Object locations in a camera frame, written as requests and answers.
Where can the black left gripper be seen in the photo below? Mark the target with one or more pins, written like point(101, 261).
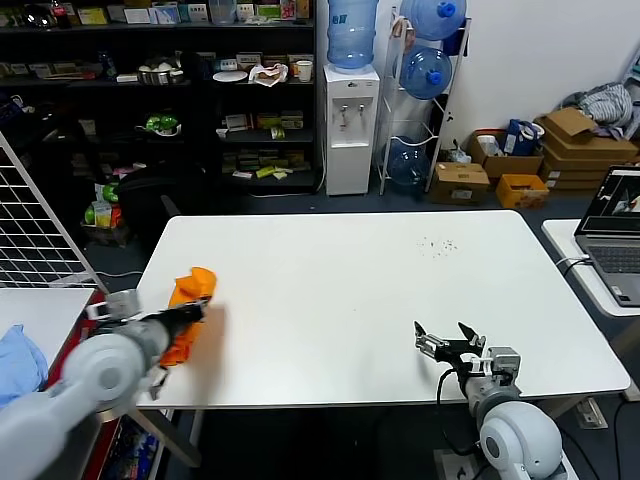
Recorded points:
point(182, 319)

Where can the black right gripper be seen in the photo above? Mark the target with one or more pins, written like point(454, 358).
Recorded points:
point(460, 357)

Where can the orange t-shirt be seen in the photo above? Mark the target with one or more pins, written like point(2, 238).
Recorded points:
point(197, 285)

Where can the white grey robot left arm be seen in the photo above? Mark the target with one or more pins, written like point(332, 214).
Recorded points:
point(100, 370)

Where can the white grey robot right arm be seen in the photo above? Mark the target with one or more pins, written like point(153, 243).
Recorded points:
point(520, 440)

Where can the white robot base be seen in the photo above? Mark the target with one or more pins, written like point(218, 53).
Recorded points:
point(462, 470)

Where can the grey pile of clothes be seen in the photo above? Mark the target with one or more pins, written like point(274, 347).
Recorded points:
point(603, 103)

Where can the large white work table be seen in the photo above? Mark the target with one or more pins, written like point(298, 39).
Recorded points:
point(375, 300)

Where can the basket of snack packets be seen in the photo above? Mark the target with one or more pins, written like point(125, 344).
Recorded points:
point(106, 232)

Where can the black office chair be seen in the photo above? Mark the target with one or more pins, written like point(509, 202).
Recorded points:
point(155, 197)

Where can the small white side table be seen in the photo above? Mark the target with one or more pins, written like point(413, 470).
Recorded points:
point(562, 241)

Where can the blue patterned bag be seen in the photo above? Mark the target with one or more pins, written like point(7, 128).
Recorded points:
point(135, 450)

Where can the red edged white table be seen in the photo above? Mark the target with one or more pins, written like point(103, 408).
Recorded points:
point(45, 315)

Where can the closed labelled cardboard box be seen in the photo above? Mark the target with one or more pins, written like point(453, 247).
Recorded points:
point(459, 186)

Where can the yellow cardboard box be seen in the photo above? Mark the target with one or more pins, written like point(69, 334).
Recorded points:
point(522, 198)

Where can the grey open laptop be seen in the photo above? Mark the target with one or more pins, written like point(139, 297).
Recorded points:
point(617, 261)

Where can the white knotted plastic bag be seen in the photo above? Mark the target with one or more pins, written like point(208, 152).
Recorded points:
point(461, 158)

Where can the open brown cardboard box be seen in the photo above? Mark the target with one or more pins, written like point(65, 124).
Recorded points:
point(515, 166)

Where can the green toy vegetables in bowl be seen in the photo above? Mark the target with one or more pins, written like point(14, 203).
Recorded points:
point(162, 125)

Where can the light blue cloth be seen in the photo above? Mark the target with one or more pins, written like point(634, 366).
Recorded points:
point(17, 370)

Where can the flat cardboard box white label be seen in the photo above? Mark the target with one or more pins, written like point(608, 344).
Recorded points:
point(573, 181)

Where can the white water dispenser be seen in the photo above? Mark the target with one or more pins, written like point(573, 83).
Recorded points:
point(351, 165)

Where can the blue paper bag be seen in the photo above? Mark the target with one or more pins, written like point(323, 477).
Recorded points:
point(517, 138)

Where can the flat brown cardboard box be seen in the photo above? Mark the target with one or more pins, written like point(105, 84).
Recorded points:
point(578, 167)

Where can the white metal jug rack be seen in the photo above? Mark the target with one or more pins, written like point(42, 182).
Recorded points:
point(443, 125)

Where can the white plate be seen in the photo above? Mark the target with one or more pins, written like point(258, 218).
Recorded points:
point(231, 76)

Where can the metal bowl with white buns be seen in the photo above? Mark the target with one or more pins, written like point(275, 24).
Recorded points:
point(154, 78)

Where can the cardboard box with raised flap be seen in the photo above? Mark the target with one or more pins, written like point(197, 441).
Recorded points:
point(593, 148)

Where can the crumpled white plastic bag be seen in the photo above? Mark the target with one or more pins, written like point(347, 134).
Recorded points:
point(269, 76)

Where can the blue plastic bottle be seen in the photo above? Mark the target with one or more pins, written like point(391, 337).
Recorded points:
point(108, 67)

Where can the white paper cup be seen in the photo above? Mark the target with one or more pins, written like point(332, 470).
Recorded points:
point(305, 71)

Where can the blue capped water jug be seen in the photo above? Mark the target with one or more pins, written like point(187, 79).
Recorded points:
point(422, 75)
point(429, 20)

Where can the black shelving unit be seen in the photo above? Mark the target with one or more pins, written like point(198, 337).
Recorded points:
point(150, 30)

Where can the blue white product box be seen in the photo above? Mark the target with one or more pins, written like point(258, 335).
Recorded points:
point(166, 13)

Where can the clear plastic container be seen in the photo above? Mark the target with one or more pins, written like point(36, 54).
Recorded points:
point(222, 12)

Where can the labelled blue water jug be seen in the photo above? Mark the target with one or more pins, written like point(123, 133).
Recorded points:
point(353, 40)

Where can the yellow product box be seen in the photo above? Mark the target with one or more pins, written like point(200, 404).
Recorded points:
point(93, 16)

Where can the cola bottle red label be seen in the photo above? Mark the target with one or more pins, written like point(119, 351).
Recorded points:
point(62, 14)

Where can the dark glass bowl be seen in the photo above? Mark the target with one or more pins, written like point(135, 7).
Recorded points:
point(37, 16)

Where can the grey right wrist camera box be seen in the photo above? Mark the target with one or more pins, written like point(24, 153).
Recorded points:
point(504, 367)

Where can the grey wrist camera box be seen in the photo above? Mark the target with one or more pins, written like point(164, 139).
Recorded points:
point(504, 367)
point(124, 304)

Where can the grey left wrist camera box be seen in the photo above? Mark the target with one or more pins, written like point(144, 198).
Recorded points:
point(124, 304)

